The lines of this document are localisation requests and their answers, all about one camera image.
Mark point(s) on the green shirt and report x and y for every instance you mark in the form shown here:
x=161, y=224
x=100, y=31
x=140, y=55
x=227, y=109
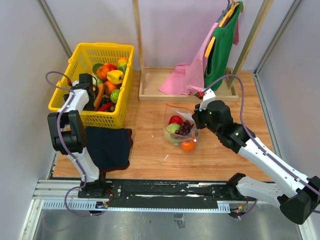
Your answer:
x=218, y=58

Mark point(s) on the small orange fruit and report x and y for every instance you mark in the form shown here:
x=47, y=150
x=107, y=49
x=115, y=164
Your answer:
x=109, y=87

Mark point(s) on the mango fruit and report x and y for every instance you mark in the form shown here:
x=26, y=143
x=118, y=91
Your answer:
x=122, y=64

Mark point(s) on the right wooden rack post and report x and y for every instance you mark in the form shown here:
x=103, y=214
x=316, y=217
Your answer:
x=255, y=29

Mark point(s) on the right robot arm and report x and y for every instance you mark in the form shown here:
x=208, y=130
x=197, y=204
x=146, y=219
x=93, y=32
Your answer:
x=294, y=193

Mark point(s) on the pink shirt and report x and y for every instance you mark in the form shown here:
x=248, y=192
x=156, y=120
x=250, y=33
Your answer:
x=188, y=79

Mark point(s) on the wooden rack post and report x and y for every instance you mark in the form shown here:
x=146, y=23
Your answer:
x=137, y=20
x=255, y=29

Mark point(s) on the purple grape bunch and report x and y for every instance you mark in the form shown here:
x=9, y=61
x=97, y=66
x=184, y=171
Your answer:
x=185, y=128

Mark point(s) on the yellow plastic basket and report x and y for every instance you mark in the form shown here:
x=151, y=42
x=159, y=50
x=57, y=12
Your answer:
x=82, y=61

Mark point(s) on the dark navy cloth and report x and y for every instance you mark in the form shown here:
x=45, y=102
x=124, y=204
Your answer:
x=109, y=148

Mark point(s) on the yellow clothes hanger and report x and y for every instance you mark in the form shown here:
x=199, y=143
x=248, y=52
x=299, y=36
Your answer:
x=209, y=47

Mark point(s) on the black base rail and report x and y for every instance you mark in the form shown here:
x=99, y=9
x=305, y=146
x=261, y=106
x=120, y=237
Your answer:
x=162, y=194

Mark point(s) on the yellow bell pepper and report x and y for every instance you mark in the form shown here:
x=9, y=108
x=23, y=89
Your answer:
x=116, y=77

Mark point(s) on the dark green avocado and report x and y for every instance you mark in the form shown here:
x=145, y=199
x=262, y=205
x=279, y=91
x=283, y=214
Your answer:
x=96, y=67

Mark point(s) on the left wooden rack post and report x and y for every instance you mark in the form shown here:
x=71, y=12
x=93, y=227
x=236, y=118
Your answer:
x=137, y=20

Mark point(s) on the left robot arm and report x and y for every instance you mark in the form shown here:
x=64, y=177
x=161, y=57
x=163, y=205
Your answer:
x=67, y=131

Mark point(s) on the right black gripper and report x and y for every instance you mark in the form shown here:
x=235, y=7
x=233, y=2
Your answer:
x=196, y=116

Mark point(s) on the red chili pepper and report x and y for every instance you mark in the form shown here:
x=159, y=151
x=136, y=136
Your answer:
x=105, y=107

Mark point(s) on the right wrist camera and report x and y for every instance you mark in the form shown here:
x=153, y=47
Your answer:
x=206, y=97

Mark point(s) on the wooden rack tray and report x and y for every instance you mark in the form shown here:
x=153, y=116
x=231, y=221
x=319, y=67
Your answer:
x=156, y=76

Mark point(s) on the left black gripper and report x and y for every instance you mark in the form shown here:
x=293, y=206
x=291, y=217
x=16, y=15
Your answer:
x=90, y=107

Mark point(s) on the orange carrot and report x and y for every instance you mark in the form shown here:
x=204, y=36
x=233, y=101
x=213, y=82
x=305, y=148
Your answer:
x=101, y=90

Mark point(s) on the clear zip top bag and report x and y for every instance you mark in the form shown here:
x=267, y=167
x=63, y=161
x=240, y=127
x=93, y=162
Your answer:
x=185, y=114

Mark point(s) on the orange pumpkin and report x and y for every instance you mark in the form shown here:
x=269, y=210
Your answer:
x=102, y=72

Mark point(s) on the red apple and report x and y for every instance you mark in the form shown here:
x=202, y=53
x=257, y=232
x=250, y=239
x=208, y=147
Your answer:
x=175, y=119

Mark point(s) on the red bell pepper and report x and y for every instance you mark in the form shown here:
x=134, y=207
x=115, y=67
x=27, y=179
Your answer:
x=111, y=66

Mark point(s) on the green custard apple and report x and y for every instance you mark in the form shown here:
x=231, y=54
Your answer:
x=114, y=96

